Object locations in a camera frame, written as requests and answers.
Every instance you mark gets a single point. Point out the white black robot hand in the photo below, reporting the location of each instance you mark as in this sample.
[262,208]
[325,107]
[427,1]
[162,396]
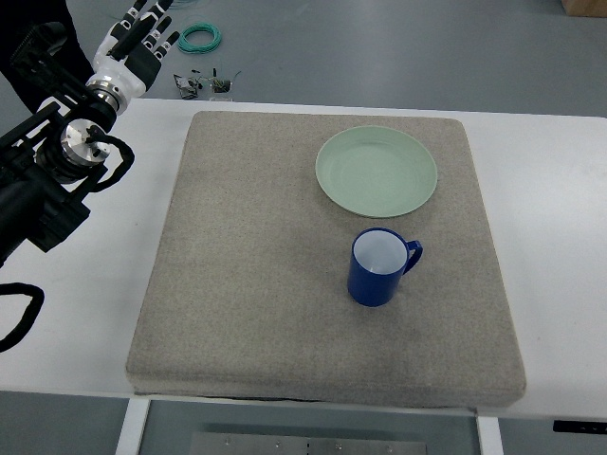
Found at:
[130,56]

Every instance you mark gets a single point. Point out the blue cup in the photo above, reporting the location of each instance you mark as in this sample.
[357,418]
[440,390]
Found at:
[380,257]

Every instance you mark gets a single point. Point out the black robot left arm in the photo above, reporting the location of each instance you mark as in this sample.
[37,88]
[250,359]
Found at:
[54,159]

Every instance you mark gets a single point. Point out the green plate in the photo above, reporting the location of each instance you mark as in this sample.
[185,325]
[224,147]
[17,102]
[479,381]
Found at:
[376,171]

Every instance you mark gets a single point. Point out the grey fabric mat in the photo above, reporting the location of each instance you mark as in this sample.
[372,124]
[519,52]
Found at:
[248,298]

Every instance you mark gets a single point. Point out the cardboard box corner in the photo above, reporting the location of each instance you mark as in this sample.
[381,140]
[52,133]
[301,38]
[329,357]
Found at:
[585,8]

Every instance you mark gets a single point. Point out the black table control panel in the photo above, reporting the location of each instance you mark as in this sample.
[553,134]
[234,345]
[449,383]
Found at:
[580,427]

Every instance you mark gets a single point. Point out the white table leg frame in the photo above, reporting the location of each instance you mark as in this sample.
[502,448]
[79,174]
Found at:
[135,418]

